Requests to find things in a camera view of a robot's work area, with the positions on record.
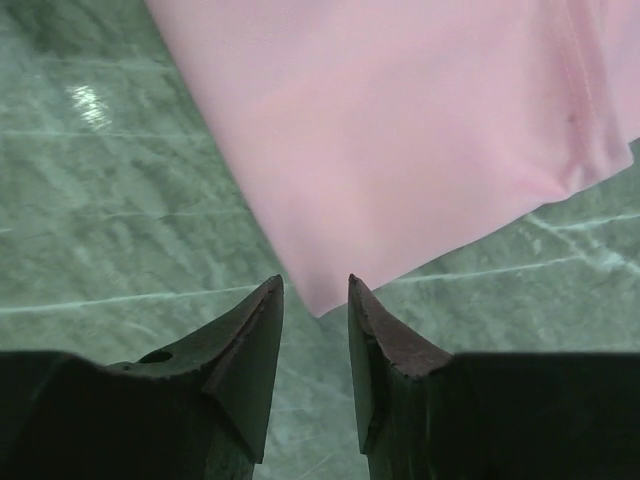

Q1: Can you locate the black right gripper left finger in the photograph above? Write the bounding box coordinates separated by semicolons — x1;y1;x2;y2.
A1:
1;276;284;479

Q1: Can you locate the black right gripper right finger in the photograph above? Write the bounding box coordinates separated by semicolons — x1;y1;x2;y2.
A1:
348;277;639;479

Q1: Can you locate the pink t shirt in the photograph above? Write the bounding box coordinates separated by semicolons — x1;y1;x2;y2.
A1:
148;0;639;316

